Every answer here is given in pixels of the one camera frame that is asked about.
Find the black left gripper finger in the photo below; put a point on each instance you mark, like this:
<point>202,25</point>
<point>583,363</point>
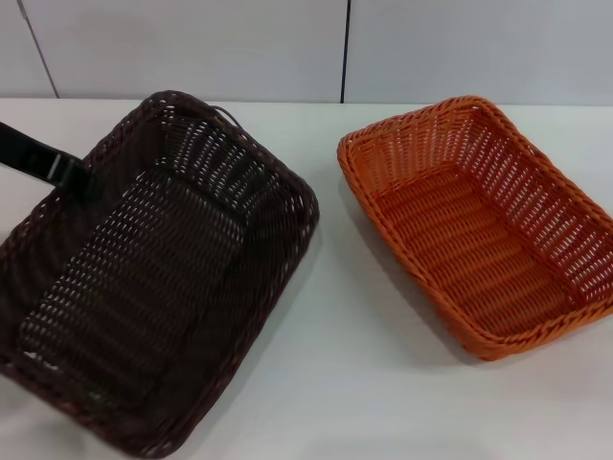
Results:
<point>33,151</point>

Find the dark brown woven basket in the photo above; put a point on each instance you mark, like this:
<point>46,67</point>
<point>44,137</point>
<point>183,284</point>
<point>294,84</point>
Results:
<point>158,268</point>

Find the orange woven basket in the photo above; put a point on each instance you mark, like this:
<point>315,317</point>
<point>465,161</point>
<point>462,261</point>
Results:
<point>474,249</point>

